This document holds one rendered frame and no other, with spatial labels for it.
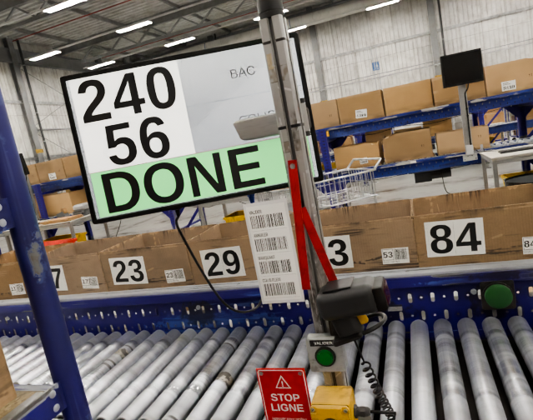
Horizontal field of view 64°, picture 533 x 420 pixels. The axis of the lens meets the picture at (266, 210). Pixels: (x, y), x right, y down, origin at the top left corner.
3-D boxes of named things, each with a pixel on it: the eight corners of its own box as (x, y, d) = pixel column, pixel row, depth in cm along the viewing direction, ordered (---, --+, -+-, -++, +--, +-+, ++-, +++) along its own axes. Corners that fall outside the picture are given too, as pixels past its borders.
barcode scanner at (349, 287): (399, 341, 70) (380, 282, 69) (329, 352, 74) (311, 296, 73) (399, 322, 76) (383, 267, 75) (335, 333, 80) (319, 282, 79)
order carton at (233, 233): (194, 287, 158) (184, 242, 156) (226, 261, 186) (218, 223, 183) (296, 279, 145) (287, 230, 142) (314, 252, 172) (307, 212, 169)
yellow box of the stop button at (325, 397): (313, 448, 76) (306, 412, 75) (322, 417, 84) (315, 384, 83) (398, 454, 71) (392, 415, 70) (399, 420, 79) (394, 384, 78)
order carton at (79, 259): (33, 298, 184) (22, 261, 182) (82, 275, 212) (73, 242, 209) (108, 293, 171) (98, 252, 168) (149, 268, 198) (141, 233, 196)
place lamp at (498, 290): (486, 310, 121) (484, 286, 120) (485, 307, 122) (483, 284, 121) (514, 308, 118) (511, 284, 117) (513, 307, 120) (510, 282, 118)
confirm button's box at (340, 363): (309, 374, 80) (304, 340, 79) (313, 365, 82) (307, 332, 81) (346, 374, 77) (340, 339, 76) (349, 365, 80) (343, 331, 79)
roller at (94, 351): (7, 416, 118) (12, 432, 119) (123, 328, 166) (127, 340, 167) (-6, 416, 120) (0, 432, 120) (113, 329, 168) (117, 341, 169)
